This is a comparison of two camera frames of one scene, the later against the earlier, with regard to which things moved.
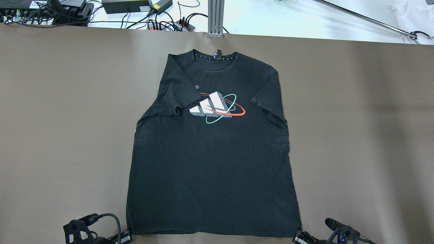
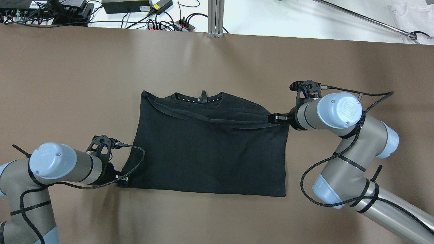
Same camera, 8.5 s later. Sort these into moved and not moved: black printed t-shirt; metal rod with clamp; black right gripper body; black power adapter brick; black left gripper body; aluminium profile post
Moved: black right gripper body; black printed t-shirt; black left gripper body
Not moved: metal rod with clamp; aluminium profile post; black power adapter brick
